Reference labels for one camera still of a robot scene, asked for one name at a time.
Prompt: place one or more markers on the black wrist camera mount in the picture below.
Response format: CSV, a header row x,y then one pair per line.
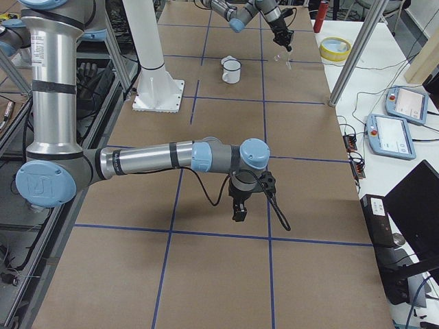
x,y
268,183

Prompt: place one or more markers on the teach pendant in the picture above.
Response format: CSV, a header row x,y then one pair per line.
x,y
390,136
407,103

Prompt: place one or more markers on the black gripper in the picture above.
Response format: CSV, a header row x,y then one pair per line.
x,y
279,28
239,197

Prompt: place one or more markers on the black monitor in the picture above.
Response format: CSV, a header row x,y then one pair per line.
x,y
413,206

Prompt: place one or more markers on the aluminium frame post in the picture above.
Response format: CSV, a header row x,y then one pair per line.
x,y
358,47

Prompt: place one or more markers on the red cylinder tube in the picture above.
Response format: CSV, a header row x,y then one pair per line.
x,y
320,17

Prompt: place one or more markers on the white enamel mug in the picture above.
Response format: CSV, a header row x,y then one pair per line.
x,y
231,71

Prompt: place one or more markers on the clear plastic funnel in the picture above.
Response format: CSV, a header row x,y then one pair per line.
x,y
284,57

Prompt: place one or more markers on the orange black connector box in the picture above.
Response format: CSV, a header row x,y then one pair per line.
x,y
350,143

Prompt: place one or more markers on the black computer box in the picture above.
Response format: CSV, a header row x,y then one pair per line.
x,y
378,223

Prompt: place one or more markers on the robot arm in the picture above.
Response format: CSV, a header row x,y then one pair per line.
x,y
238,18
57,167

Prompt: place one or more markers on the far teach pendant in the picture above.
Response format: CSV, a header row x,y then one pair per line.
x,y
407,103

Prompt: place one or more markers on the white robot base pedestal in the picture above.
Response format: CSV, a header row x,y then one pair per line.
x,y
157,91

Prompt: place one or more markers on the yellow tape roll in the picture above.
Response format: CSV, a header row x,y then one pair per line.
x,y
335,49

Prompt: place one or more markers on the white mug lid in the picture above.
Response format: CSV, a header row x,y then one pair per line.
x,y
227,58

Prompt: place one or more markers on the near teach pendant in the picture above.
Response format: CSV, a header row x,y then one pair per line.
x,y
390,136

